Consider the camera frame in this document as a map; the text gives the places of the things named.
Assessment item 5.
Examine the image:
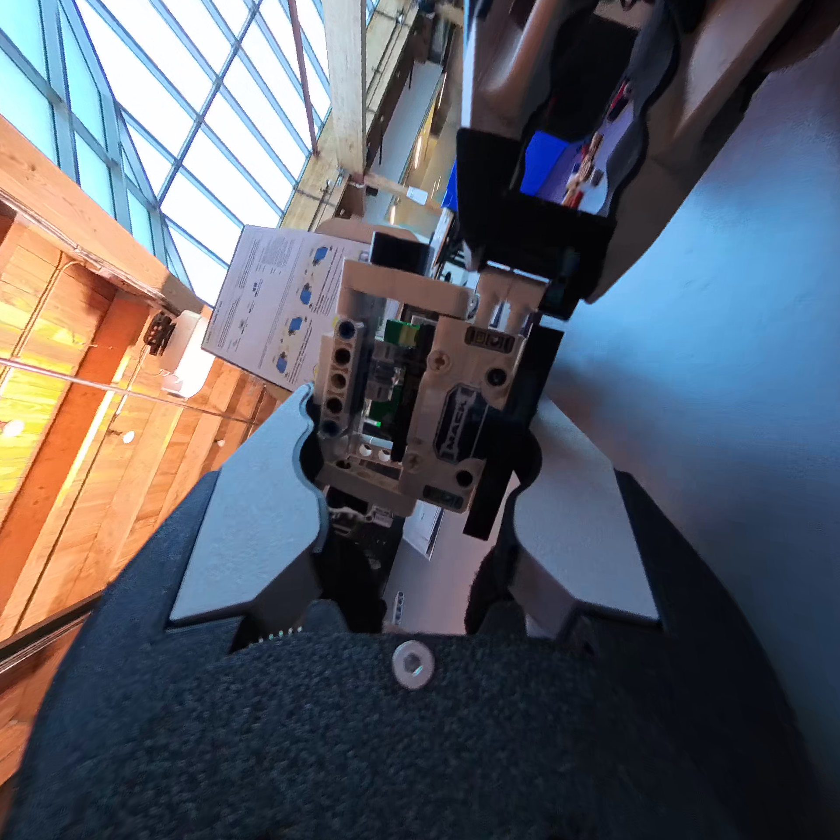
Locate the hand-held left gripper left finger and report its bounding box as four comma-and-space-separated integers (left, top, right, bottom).
167, 383, 330, 636

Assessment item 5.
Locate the black wall device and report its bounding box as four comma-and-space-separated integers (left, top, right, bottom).
143, 311, 175, 357

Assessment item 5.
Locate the glass skylight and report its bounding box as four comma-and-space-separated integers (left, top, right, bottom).
0, 0, 332, 306

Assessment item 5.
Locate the white instruction poster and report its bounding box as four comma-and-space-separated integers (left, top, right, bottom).
200, 223, 375, 395

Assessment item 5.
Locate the white wall box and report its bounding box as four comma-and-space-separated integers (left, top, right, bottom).
161, 308, 217, 401

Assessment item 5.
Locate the blue plastic bin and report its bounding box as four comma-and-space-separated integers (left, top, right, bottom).
440, 129, 595, 212

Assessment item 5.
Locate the pile of small colourful lego pieces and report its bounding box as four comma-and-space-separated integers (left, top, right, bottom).
564, 79, 634, 211

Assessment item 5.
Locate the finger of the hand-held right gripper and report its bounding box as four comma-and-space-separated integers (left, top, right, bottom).
456, 0, 552, 273
484, 0, 808, 304

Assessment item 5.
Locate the white black lego truck model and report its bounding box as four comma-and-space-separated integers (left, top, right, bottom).
314, 230, 568, 540

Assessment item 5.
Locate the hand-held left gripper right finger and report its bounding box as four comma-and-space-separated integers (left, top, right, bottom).
497, 397, 660, 639

